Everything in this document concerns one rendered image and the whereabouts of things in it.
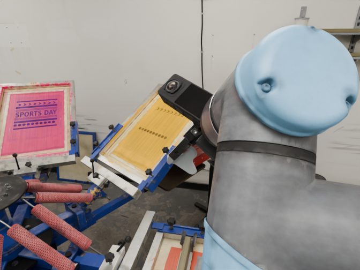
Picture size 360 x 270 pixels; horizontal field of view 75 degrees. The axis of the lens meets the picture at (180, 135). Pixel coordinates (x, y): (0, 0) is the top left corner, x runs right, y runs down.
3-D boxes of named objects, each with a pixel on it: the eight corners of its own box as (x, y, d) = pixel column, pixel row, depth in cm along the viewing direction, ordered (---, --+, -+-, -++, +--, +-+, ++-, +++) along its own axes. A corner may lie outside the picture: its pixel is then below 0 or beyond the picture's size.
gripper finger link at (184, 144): (170, 165, 41) (198, 139, 35) (163, 159, 41) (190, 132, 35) (182, 150, 44) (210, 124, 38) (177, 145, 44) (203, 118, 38)
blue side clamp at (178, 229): (215, 240, 123) (216, 230, 121) (215, 248, 119) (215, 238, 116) (160, 231, 129) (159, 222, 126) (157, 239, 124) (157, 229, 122)
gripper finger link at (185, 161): (178, 188, 45) (206, 166, 39) (156, 167, 45) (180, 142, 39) (186, 178, 47) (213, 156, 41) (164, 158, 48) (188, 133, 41)
